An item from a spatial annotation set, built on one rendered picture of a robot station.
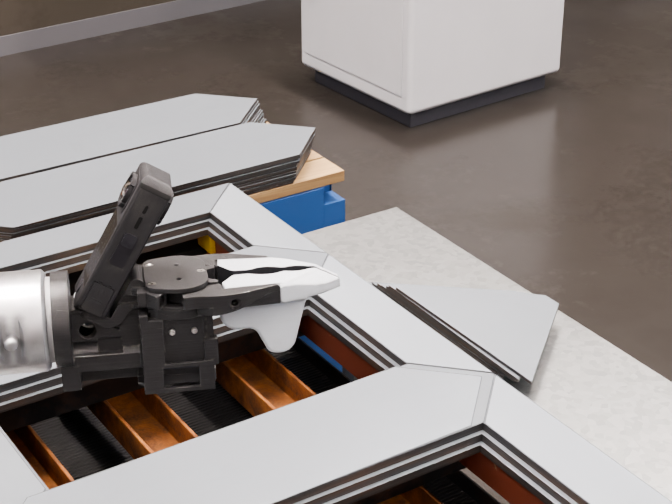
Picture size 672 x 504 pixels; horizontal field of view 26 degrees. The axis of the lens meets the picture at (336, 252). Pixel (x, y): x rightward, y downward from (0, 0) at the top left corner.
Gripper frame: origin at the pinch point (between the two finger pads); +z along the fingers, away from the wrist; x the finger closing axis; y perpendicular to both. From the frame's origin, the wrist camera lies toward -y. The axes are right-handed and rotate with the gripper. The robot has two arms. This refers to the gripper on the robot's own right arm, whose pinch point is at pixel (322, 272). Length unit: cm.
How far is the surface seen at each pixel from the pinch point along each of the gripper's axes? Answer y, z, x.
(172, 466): 51, -10, -69
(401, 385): 49, 24, -83
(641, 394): 58, 63, -91
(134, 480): 52, -15, -67
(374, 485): 54, 16, -64
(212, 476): 52, -5, -66
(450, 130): 94, 104, -380
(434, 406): 50, 27, -77
